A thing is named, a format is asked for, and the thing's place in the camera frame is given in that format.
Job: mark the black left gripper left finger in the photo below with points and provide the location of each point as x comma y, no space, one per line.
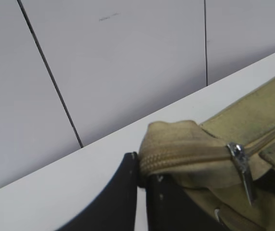
114,208

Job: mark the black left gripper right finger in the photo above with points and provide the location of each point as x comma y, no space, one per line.
169,208

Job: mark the silver zipper pull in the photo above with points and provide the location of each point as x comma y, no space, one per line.
241,162

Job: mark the yellow fabric bag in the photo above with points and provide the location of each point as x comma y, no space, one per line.
197,158

